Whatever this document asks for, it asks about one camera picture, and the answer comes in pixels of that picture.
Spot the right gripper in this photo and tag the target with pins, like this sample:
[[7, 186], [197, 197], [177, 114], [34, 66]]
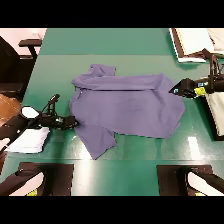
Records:
[[188, 88]]

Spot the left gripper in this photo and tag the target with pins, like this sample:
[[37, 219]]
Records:
[[66, 122]]

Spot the purple T-shirt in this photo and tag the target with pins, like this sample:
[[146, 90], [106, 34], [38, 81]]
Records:
[[133, 110]]

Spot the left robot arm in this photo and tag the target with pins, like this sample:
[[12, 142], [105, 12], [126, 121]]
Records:
[[15, 126]]

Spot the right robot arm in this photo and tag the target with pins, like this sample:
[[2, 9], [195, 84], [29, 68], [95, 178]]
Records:
[[216, 84]]

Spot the white garment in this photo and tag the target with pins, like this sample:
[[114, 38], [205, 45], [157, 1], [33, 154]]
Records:
[[29, 140], [217, 111], [195, 41], [217, 38]]

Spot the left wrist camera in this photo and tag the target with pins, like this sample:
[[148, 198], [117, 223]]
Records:
[[50, 104]]

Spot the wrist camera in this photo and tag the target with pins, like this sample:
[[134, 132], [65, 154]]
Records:
[[213, 63], [50, 104]]

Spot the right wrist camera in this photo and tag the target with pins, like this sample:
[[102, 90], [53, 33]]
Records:
[[213, 63]]

